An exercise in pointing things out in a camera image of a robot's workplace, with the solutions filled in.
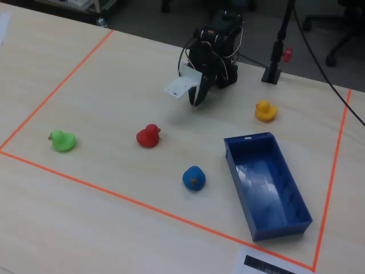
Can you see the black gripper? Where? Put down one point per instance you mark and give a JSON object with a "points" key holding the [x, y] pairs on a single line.
{"points": [[204, 83]]}

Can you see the black office chair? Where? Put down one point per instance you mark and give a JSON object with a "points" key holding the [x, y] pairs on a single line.
{"points": [[345, 37]]}

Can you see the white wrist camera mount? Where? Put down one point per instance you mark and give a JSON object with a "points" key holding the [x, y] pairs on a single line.
{"points": [[182, 82]]}

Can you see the red rubber duck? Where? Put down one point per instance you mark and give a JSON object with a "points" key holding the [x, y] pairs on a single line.
{"points": [[147, 137]]}

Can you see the yellow rubber duck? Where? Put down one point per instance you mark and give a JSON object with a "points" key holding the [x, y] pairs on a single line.
{"points": [[266, 112]]}

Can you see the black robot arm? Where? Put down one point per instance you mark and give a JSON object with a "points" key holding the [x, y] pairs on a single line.
{"points": [[228, 71]]}

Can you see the red clamp knob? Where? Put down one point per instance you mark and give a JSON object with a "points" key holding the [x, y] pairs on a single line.
{"points": [[288, 54]]}

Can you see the white paper with black print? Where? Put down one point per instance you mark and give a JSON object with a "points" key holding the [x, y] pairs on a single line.
{"points": [[256, 262]]}

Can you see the blue rubber duck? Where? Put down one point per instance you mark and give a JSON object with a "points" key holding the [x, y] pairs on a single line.
{"points": [[194, 178]]}

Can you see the orange tape strip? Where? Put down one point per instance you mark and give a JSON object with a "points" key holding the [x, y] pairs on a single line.
{"points": [[57, 88], [142, 203], [332, 177]]}

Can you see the clear plastic bottle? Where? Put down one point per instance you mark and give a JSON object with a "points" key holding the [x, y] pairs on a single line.
{"points": [[101, 22]]}

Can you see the blue plastic box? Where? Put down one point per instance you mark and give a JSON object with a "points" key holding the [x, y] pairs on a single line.
{"points": [[265, 182]]}

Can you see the green rubber duck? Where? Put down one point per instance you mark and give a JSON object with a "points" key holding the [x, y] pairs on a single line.
{"points": [[63, 141]]}

